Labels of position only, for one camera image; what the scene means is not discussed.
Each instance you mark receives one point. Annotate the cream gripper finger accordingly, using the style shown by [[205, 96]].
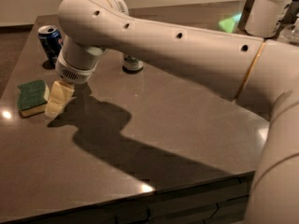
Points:
[[60, 95]]

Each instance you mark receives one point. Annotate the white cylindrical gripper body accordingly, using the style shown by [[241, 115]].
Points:
[[72, 71]]

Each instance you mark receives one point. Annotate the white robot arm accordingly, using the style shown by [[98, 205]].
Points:
[[260, 75]]

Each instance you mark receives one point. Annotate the green and yellow sponge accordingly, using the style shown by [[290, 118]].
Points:
[[33, 97]]

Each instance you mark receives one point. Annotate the blue Pepsi can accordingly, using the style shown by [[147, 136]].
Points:
[[51, 41]]

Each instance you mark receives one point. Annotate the white green 7UP can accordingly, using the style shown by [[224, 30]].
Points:
[[132, 64]]

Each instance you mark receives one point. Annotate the white cylindrical container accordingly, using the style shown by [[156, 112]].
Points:
[[265, 17]]

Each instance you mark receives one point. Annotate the dark cabinet drawers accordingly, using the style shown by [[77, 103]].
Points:
[[215, 202]]

